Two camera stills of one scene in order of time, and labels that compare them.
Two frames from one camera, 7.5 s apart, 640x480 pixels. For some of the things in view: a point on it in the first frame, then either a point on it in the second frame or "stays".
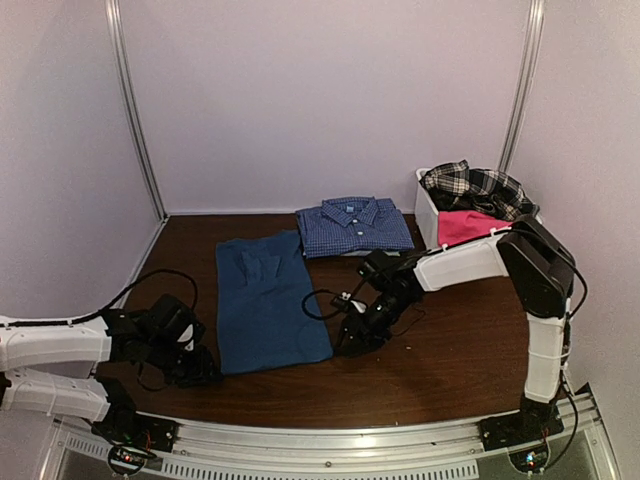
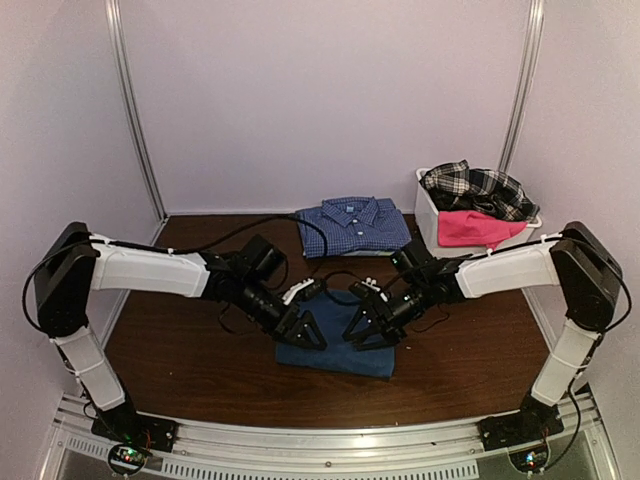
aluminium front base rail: [430, 451] stays
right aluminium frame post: [525, 85] stays
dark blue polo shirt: [263, 282] → [330, 310]
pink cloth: [457, 225] stays
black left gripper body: [186, 372] → [276, 320]
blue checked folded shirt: [354, 224] stays
